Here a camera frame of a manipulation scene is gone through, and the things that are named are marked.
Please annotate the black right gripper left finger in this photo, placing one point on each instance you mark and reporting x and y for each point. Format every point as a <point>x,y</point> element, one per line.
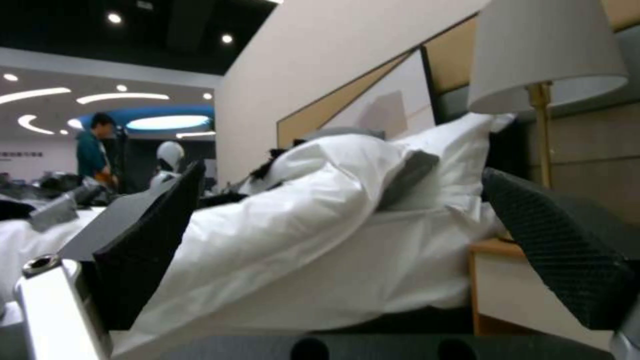
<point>145,240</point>

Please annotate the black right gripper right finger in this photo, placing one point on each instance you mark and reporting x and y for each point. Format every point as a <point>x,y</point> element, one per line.
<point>570,243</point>

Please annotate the wooden nightstand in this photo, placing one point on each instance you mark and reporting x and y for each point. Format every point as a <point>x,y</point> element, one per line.
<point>500,285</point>

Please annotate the white humanoid robot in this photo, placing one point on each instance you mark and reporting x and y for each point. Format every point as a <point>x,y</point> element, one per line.
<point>168,152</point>

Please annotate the grey metallic device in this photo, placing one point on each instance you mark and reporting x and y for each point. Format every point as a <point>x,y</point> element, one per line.
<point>55,212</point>

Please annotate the person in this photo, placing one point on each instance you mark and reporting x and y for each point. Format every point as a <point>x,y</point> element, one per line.
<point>90,150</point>

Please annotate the black crumpled garment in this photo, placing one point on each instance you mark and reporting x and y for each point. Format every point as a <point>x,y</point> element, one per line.
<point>55,182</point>

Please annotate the blue oval ceiling light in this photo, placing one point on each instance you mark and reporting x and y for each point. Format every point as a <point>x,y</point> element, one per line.
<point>167,120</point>

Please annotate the black garment with white patches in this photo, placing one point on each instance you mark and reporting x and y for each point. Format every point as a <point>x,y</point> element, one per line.
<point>265,168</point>

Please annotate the white pillow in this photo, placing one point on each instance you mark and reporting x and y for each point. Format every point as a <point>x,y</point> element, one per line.
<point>460,157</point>

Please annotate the white duvet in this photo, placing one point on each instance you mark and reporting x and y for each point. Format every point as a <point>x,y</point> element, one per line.
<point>300,210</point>

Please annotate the grey cushion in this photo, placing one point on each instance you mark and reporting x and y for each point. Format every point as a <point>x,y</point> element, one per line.
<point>410,176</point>

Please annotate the white shade brass lamp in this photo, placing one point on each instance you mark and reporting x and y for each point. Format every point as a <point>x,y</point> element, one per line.
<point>540,45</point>

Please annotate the beige panelled headboard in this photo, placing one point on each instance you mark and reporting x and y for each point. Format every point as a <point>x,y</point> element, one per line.
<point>450,63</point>

